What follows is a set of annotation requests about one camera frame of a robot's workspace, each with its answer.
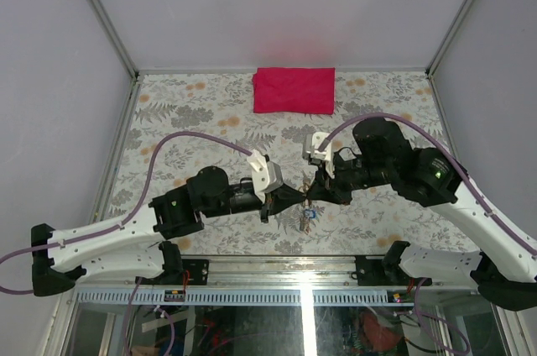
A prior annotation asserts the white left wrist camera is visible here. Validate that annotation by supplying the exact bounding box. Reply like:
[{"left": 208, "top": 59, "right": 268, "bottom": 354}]
[{"left": 247, "top": 150, "right": 284, "bottom": 203}]

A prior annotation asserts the blue key tag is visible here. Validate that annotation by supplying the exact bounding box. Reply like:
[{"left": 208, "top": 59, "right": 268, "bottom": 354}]
[{"left": 303, "top": 209, "right": 316, "bottom": 220}]

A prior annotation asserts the pink folded cloth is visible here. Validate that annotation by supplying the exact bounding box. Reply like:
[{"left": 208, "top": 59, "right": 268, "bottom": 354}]
[{"left": 252, "top": 67, "right": 336, "bottom": 115}]

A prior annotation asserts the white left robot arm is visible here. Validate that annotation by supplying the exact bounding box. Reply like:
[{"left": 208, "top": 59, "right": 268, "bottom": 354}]
[{"left": 31, "top": 166, "right": 305, "bottom": 297}]

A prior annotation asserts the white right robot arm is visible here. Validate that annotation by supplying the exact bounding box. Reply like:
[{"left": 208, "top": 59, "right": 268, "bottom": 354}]
[{"left": 303, "top": 117, "right": 536, "bottom": 312}]

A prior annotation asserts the metal keyring hoop yellow handle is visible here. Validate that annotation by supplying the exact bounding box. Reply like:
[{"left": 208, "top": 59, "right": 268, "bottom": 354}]
[{"left": 299, "top": 177, "right": 316, "bottom": 234}]

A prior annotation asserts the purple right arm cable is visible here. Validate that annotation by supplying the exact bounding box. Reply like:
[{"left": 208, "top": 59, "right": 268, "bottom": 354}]
[{"left": 318, "top": 112, "right": 537, "bottom": 356}]

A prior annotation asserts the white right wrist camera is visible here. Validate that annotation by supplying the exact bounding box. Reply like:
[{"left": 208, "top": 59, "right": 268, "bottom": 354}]
[{"left": 302, "top": 132, "right": 335, "bottom": 179}]

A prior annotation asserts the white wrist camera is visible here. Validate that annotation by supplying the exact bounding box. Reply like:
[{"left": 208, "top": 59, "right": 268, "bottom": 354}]
[
  {"left": 247, "top": 150, "right": 284, "bottom": 203},
  {"left": 302, "top": 132, "right": 335, "bottom": 179}
]

